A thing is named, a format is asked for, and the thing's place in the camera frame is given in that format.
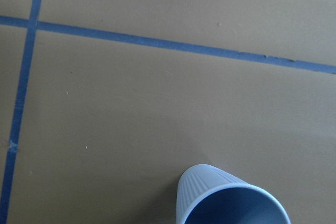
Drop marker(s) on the blue ribbed plastic cup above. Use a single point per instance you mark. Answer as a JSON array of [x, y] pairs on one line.
[[207, 194]]

